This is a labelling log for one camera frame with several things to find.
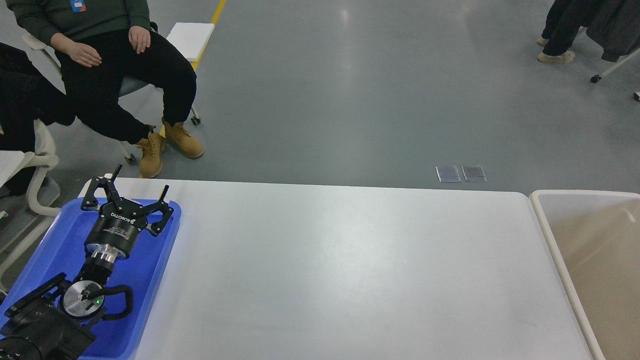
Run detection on standing person dark trousers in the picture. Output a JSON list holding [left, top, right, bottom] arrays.
[[536, 0, 603, 64]]

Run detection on metal floor plate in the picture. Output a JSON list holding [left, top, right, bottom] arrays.
[[461, 165, 487, 183], [435, 165, 462, 183]]

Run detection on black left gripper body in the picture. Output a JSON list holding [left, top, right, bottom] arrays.
[[83, 198, 154, 261]]

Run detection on left metal floor plate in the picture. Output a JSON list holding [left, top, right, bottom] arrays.
[[435, 165, 462, 183]]

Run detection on seated person green sweater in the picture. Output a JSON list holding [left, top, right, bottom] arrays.
[[6, 0, 204, 178]]

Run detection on beige waste bin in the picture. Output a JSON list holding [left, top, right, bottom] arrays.
[[529, 189, 640, 360]]

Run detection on person in black left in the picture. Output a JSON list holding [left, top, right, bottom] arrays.
[[0, 43, 77, 196]]

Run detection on white chair at left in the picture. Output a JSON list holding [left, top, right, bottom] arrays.
[[0, 120, 61, 275]]

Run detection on white foam board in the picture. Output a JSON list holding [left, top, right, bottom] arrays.
[[166, 22, 215, 63]]

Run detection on blue plastic tray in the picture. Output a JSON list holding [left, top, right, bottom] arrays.
[[1, 198, 182, 360]]

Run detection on right metal floor plate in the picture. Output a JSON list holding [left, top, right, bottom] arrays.
[[461, 165, 487, 183]]

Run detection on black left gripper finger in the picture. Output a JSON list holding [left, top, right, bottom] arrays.
[[133, 184, 175, 236], [80, 163, 124, 217]]

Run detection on chair with dark coat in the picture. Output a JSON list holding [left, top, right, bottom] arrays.
[[586, 0, 640, 84]]

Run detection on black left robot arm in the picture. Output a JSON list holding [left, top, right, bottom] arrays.
[[1, 168, 179, 360]]

